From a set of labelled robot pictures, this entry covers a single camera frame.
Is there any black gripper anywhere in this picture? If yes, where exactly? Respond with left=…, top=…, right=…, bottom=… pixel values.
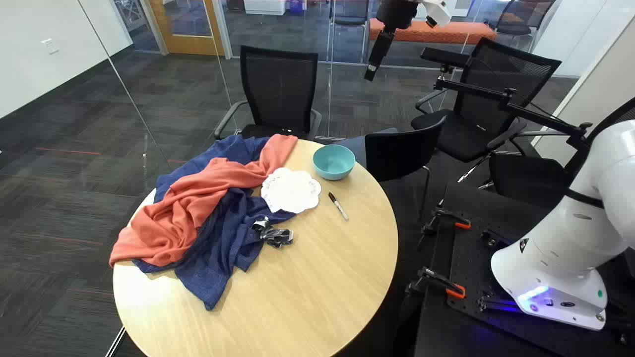
left=363, top=0, right=421, bottom=84

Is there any black and grey marker pen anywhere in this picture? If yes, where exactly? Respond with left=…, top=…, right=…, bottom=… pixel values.
left=327, top=191, right=351, bottom=224

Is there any teal bowl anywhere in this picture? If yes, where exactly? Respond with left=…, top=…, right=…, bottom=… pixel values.
left=311, top=143, right=357, bottom=183

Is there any orange bench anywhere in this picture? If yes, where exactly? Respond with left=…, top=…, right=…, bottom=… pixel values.
left=367, top=16, right=500, bottom=48

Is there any black mesh office chair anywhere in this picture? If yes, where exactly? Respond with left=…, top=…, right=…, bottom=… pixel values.
left=409, top=36, right=564, bottom=165
left=335, top=115, right=448, bottom=222
left=212, top=44, right=323, bottom=143

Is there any white cabinet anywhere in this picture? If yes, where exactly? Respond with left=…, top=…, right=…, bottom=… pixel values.
left=242, top=0, right=288, bottom=18

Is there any white scalloped plate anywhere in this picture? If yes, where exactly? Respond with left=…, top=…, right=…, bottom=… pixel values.
left=260, top=167, right=323, bottom=217

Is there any wooden door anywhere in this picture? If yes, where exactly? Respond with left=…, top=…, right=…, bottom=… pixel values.
left=145, top=0, right=226, bottom=58

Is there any black office chair seat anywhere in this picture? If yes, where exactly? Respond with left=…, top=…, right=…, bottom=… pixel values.
left=486, top=149, right=583, bottom=211

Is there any black and silver metal clip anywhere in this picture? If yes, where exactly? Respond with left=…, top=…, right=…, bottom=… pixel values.
left=252, top=215, right=296, bottom=250

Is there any orange cloth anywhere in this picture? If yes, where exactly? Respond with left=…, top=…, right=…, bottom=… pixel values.
left=107, top=133, right=300, bottom=270

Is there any navy blue cloth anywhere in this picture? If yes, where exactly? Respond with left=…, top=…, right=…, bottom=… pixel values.
left=133, top=135, right=298, bottom=314

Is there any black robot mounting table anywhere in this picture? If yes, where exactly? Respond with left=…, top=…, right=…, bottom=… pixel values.
left=413, top=185, right=635, bottom=357

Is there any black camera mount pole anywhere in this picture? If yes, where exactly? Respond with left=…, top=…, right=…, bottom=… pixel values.
left=433, top=76, right=593, bottom=151

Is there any black clamp with orange handle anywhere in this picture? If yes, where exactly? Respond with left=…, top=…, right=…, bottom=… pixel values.
left=403, top=266, right=468, bottom=304
left=417, top=207, right=474, bottom=240

